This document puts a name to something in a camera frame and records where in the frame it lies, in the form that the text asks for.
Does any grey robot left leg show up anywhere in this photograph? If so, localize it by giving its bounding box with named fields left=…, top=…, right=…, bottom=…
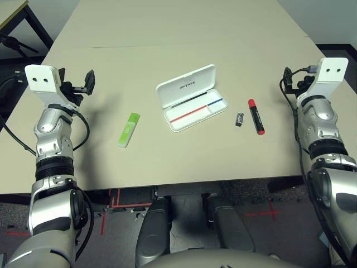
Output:
left=134, top=196, right=172, bottom=268

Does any grey robot right leg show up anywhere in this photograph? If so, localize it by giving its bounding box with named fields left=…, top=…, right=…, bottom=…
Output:
left=204, top=193, right=256, bottom=253

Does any white plastic pencil case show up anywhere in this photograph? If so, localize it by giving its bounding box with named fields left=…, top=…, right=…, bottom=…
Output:
left=155, top=64, right=229, bottom=134

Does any grey robot leg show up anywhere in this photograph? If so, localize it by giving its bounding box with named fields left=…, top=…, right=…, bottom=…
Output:
left=134, top=196, right=172, bottom=268
left=204, top=193, right=256, bottom=253

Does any red black marker pen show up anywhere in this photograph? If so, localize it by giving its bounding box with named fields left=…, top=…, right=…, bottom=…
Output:
left=247, top=98, right=266, bottom=137

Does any black framed side table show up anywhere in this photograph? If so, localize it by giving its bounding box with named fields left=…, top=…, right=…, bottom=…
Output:
left=0, top=0, right=54, bottom=51

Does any black tripod stand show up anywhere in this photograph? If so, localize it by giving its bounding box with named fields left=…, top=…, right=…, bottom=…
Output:
left=0, top=32, right=40, bottom=55

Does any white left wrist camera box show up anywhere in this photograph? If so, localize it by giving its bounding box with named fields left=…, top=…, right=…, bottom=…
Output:
left=24, top=64, right=76, bottom=109

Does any grey robot torso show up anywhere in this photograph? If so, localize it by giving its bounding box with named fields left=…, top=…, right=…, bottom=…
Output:
left=138, top=247, right=305, bottom=268

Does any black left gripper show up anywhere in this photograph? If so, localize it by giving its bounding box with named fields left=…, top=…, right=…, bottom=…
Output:
left=58, top=68, right=97, bottom=108

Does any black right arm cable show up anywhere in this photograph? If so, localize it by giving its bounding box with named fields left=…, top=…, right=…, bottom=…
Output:
left=279, top=65, right=348, bottom=268

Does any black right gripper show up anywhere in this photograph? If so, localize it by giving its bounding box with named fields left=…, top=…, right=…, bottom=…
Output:
left=282, top=66, right=315, bottom=98

